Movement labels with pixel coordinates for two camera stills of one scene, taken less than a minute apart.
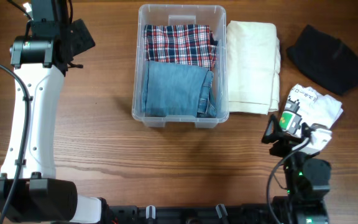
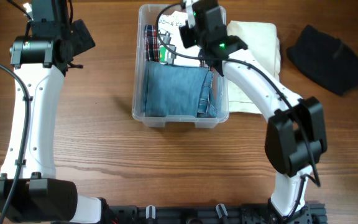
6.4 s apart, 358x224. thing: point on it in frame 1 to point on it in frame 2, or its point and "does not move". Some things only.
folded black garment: x=327 y=60 does not move
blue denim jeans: x=171 y=89 does not move
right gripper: x=278 y=134 to x=186 y=29
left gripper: x=81 y=37 does not move
